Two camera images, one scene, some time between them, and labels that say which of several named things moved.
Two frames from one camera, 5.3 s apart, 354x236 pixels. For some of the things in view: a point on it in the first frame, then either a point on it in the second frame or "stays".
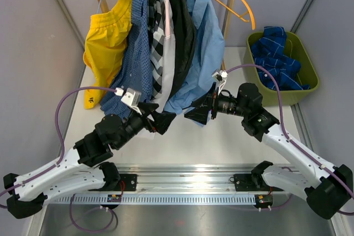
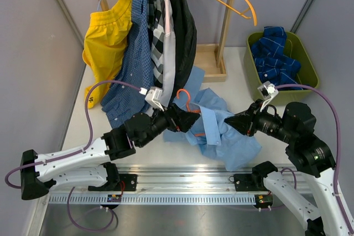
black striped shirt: [184, 32] stays
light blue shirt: [208, 47] → [228, 145]
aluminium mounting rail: [178, 184] stays
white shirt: [169, 52] stays
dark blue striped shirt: [268, 51] stays
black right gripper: [203, 105] → [246, 122]
